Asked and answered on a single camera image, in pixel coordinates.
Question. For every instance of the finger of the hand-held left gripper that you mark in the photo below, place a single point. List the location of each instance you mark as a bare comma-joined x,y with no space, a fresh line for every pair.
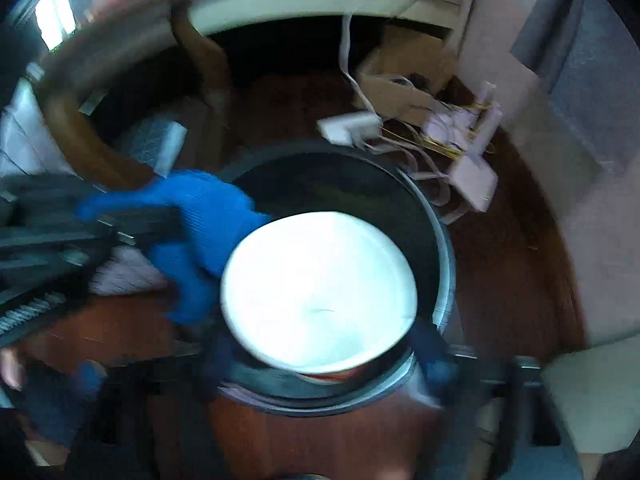
145,225

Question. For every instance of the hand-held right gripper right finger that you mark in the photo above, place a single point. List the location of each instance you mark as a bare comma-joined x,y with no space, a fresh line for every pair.
440,367

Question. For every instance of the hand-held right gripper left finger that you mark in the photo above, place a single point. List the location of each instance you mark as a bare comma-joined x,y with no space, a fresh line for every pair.
220,360

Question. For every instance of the blue cloth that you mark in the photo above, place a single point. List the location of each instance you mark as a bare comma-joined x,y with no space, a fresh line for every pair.
210,220

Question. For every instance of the red paper bowl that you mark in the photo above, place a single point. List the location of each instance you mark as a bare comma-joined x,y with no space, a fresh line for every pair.
320,290

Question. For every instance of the black round trash bin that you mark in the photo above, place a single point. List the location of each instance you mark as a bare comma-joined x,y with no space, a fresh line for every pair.
350,180

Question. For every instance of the person's left hand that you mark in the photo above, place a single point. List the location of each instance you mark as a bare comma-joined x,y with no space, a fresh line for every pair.
11,370

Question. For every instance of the grey and white box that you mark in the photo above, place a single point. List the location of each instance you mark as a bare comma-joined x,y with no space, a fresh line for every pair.
160,142

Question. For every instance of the wooden table leg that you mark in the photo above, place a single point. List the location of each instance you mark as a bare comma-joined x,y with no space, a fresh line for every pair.
205,60

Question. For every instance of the white power strip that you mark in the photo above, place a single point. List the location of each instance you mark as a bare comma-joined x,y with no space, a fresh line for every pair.
350,127

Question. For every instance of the cardboard box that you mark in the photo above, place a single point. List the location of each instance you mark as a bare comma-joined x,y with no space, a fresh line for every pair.
405,75

